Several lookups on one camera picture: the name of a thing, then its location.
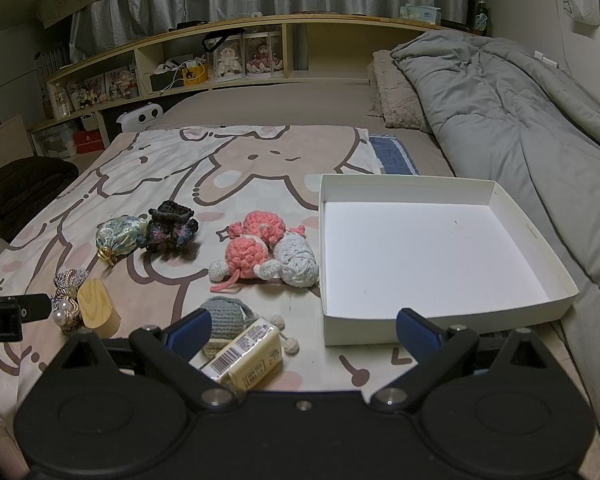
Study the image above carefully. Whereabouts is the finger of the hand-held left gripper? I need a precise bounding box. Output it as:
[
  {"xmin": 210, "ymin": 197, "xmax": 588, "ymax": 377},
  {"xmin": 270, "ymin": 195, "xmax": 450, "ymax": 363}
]
[{"xmin": 17, "ymin": 292, "xmax": 57, "ymax": 324}]

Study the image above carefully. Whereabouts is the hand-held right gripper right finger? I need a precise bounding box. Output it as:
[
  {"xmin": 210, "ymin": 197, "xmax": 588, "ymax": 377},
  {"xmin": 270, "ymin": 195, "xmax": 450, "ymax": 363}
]
[{"xmin": 369, "ymin": 307, "xmax": 556, "ymax": 411}]

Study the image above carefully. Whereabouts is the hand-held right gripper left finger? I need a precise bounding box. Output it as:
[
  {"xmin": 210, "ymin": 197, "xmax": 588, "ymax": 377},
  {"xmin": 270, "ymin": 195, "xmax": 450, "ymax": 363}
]
[{"xmin": 50, "ymin": 307, "xmax": 246, "ymax": 412}]

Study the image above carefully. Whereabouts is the grey crochet toy with pompoms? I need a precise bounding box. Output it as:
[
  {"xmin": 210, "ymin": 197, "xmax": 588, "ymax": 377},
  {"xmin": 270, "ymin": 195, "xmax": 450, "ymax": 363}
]
[{"xmin": 200, "ymin": 296, "xmax": 301, "ymax": 360}]

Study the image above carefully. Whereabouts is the white cardboard box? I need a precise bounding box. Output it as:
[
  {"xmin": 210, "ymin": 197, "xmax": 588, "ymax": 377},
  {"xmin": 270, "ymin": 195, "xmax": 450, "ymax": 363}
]
[{"xmin": 319, "ymin": 174, "xmax": 580, "ymax": 347}]

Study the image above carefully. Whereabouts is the pink crochet doll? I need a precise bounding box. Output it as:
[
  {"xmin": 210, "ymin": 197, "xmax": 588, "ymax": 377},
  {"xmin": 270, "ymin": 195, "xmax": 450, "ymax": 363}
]
[{"xmin": 209, "ymin": 211, "xmax": 308, "ymax": 293}]

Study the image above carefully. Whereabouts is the blue floral brocade pouch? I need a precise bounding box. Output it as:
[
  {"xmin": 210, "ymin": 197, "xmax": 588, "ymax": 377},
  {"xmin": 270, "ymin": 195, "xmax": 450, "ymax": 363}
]
[{"xmin": 95, "ymin": 215, "xmax": 149, "ymax": 267}]

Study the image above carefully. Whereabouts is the striped bow with pearls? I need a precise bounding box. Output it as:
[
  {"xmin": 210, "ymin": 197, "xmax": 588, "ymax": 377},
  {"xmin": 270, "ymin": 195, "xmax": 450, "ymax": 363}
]
[{"xmin": 50, "ymin": 268, "xmax": 90, "ymax": 337}]

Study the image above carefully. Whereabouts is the light wooden block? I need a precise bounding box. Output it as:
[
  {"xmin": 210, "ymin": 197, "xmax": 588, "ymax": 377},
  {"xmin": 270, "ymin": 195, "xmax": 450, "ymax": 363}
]
[{"xmin": 77, "ymin": 280, "xmax": 122, "ymax": 338}]

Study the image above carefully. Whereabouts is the dark crochet pouch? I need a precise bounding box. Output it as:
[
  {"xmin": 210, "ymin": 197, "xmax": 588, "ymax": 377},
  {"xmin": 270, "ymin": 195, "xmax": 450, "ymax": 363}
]
[{"xmin": 139, "ymin": 200, "xmax": 201, "ymax": 255}]

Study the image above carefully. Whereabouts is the black cushion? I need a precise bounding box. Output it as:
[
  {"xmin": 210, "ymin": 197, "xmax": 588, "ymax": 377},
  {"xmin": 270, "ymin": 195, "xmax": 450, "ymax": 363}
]
[{"xmin": 0, "ymin": 156, "xmax": 80, "ymax": 237}]

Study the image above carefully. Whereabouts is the grey white crochet ball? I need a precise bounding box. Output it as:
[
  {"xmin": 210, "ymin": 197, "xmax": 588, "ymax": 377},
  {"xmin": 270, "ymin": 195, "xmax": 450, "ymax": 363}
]
[{"xmin": 273, "ymin": 232, "xmax": 321, "ymax": 289}]

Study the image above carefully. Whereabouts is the cartoon printed blanket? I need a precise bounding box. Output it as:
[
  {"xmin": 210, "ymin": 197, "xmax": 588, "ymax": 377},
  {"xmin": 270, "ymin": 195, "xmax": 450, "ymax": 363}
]
[{"xmin": 0, "ymin": 126, "xmax": 571, "ymax": 466}]

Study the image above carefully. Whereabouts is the clear storage bin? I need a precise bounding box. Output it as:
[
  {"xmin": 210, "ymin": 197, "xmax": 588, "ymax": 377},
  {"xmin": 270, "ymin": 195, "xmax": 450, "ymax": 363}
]
[{"xmin": 31, "ymin": 121, "xmax": 78, "ymax": 158}]

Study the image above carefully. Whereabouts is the red box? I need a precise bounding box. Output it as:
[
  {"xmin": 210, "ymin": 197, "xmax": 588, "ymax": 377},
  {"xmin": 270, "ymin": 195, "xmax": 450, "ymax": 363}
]
[{"xmin": 75, "ymin": 130, "xmax": 105, "ymax": 155}]

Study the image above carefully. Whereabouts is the blue quilted cloth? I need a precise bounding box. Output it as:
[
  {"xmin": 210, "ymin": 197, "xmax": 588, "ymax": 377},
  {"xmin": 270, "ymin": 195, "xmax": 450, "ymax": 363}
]
[{"xmin": 369, "ymin": 135, "xmax": 421, "ymax": 177}]

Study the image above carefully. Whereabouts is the clear water bottle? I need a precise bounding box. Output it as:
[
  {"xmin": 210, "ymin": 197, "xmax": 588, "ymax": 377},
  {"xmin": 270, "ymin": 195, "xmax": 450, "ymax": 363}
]
[{"xmin": 54, "ymin": 80, "xmax": 74, "ymax": 120}]

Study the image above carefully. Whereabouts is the white plastic device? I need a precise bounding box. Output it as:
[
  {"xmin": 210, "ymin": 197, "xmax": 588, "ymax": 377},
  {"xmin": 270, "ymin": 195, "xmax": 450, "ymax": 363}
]
[{"xmin": 116, "ymin": 105, "xmax": 165, "ymax": 133}]

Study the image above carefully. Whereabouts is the grey duvet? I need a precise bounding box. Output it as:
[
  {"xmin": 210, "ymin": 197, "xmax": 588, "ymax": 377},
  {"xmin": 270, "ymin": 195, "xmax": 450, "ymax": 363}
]
[{"xmin": 390, "ymin": 30, "xmax": 600, "ymax": 453}]

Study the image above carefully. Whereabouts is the beige fluffy pillow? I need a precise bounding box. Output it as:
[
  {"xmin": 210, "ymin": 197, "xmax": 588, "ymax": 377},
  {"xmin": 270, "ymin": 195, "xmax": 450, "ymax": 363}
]
[{"xmin": 367, "ymin": 50, "xmax": 427, "ymax": 129}]

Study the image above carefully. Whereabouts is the yellow container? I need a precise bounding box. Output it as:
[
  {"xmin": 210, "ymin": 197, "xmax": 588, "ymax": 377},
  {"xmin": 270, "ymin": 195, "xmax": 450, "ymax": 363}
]
[{"xmin": 181, "ymin": 61, "xmax": 210, "ymax": 86}]

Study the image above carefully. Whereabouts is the wooden headboard shelf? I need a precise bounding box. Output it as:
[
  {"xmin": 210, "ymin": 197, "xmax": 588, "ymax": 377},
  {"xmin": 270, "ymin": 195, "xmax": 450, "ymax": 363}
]
[{"xmin": 30, "ymin": 14, "xmax": 441, "ymax": 158}]

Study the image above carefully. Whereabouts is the doll in clear case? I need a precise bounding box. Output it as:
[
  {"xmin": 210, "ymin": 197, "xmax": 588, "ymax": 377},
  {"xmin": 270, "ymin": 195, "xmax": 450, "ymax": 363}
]
[
  {"xmin": 244, "ymin": 30, "xmax": 284, "ymax": 79},
  {"xmin": 203, "ymin": 31, "xmax": 245, "ymax": 82}
]

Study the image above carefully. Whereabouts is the tissue box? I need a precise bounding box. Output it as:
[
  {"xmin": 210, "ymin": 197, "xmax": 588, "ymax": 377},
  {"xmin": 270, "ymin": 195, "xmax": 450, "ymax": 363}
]
[{"xmin": 399, "ymin": 5, "xmax": 443, "ymax": 25}]

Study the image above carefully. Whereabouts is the dark glass bottle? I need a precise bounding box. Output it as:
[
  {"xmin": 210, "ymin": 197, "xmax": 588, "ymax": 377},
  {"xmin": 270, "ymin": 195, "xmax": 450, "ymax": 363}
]
[{"xmin": 473, "ymin": 0, "xmax": 490, "ymax": 36}]

